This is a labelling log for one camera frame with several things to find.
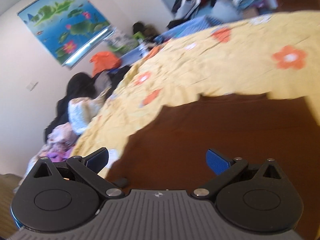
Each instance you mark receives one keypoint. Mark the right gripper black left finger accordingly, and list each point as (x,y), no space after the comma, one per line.
(58,197)

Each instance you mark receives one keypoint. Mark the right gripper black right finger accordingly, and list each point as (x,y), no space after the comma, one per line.
(251,197)

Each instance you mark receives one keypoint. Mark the brown knit sweater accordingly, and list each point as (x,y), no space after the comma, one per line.
(170,152)

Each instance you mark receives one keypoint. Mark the pink purple clothes heap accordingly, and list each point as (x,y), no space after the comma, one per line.
(58,148)

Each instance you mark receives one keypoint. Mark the pile of assorted clothes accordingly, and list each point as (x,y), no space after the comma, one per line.
(223,10)

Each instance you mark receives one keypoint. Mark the cream knit garment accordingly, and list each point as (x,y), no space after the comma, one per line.
(82,110)

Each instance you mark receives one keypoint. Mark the yellow floral bed quilt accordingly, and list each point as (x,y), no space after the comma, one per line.
(276,55)

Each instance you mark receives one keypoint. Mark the orange cloth bundle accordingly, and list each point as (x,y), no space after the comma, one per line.
(104,60)

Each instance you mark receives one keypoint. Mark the floral grey white pillow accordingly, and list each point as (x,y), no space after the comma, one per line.
(120,43)

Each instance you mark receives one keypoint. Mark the lotus pattern roller blind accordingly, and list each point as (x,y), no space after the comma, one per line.
(68,29)

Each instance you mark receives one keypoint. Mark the light blue quilted blanket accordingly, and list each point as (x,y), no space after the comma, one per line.
(187,28)

